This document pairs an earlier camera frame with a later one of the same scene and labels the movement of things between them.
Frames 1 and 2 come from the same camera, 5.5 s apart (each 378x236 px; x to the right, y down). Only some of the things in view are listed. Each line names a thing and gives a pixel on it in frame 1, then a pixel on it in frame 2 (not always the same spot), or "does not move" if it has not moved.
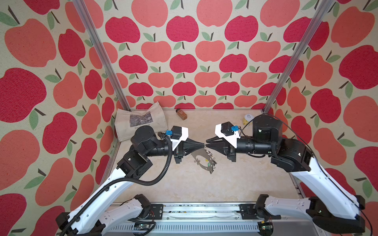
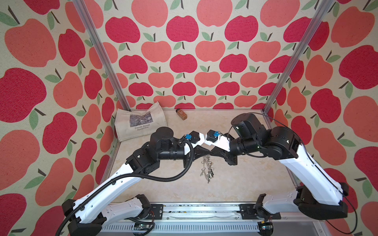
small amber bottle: x=181 y=114 does not move
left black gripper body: x=178 y=149 to x=194 y=150
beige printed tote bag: x=126 y=121 does not move
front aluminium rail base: x=208 y=219 does not move
